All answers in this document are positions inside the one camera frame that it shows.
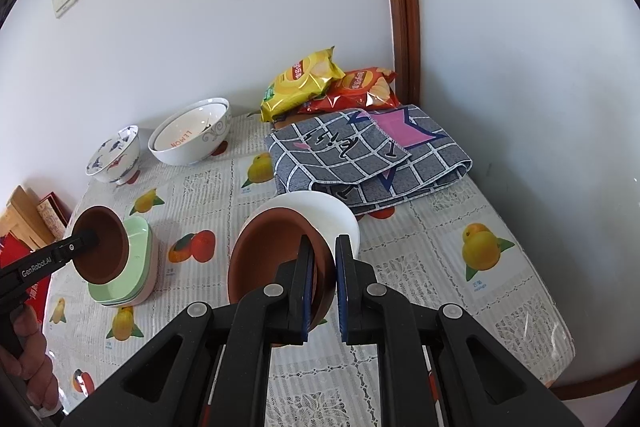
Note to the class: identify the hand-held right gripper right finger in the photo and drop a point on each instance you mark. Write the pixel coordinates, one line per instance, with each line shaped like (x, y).
(342, 297)

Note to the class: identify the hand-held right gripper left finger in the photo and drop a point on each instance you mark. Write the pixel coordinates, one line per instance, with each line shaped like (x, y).
(306, 307)

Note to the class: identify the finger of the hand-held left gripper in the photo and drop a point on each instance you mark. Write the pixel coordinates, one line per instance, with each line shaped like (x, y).
(80, 243)

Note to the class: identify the small brown bowl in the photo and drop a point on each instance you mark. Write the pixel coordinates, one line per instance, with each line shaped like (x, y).
(265, 252)
(105, 247)

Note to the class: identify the light green plate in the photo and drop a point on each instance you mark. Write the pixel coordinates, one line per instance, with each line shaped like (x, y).
(137, 247)

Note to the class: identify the light blue plate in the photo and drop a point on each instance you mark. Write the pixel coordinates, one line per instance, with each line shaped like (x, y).
(120, 302)

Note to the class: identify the pink plate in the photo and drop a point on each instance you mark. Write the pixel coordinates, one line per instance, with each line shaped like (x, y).
(154, 272)

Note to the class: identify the plain white bowl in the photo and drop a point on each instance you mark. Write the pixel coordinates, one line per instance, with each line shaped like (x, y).
(335, 217)

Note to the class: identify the person's left hand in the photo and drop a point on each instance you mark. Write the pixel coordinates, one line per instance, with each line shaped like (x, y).
(30, 367)

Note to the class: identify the red paper bag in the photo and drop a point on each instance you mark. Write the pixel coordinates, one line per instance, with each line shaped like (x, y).
(10, 247)

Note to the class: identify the fruit-print tablecloth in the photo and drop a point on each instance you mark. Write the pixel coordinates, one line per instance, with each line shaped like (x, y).
(425, 307)

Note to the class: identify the blue-patterned footed bowl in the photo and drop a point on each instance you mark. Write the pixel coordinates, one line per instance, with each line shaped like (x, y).
(115, 162)

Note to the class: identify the large white grey-patterned bowl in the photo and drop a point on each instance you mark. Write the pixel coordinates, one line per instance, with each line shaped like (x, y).
(200, 153)

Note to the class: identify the white bowl with orange lettering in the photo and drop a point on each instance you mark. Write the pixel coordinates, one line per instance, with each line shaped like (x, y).
(185, 134)

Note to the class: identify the grey checked cloth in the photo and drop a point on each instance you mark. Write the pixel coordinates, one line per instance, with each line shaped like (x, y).
(425, 162)

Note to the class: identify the red chip bag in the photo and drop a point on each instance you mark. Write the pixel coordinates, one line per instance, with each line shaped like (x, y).
(360, 87)

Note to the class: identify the yellow chip bag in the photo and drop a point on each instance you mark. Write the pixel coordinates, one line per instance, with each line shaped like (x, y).
(300, 82)

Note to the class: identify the brown baseboard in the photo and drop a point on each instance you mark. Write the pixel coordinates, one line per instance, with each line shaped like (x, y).
(590, 386)

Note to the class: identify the brown wooden door trim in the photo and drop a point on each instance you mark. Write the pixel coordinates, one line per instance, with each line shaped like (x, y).
(400, 7)

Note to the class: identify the brown patterned picture frame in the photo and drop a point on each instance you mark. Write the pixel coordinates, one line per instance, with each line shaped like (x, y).
(52, 214)

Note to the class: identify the light wooden frame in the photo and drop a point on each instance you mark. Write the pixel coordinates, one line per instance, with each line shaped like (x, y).
(20, 212)

